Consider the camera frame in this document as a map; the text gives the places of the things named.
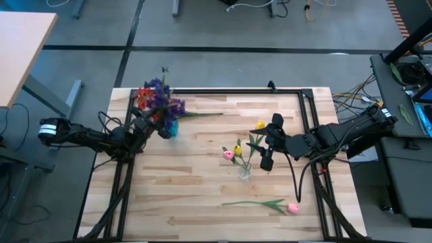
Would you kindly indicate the laptop with blue screen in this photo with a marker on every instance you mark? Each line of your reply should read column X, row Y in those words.
column 424, row 96

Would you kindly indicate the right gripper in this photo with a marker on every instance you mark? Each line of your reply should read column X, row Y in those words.
column 276, row 143

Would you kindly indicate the black diagonal beam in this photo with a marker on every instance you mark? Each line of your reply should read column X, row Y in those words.
column 410, row 40

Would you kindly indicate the dark grey side cart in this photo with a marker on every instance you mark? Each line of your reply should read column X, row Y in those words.
column 405, row 168

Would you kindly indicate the black clip mount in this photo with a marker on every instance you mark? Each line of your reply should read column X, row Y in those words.
column 271, row 86

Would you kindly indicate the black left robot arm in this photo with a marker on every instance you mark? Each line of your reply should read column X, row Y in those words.
column 84, row 135

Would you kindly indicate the light wooden desk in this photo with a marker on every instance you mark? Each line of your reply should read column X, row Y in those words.
column 23, row 50

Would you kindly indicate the grey desk leg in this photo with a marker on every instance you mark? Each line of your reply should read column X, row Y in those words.
column 50, row 98

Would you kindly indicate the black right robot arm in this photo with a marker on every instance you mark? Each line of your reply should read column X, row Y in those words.
column 337, row 133

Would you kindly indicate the clear glass vase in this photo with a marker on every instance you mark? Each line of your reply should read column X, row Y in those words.
column 244, row 172

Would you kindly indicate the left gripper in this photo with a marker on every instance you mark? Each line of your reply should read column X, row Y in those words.
column 148, row 125

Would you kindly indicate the black aluminium table frame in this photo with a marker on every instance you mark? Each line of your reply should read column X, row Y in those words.
column 236, row 91

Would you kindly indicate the loose green leaf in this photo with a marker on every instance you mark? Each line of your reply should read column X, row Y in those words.
column 395, row 72
column 405, row 114

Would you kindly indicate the grey table leg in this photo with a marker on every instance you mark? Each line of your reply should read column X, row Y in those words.
column 272, row 8
column 175, row 8
column 78, row 8

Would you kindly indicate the teal textured glass vase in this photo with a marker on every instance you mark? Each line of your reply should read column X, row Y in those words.
column 173, row 129

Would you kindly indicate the yellow artificial tulip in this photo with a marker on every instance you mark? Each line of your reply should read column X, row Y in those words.
column 237, row 150
column 260, row 125

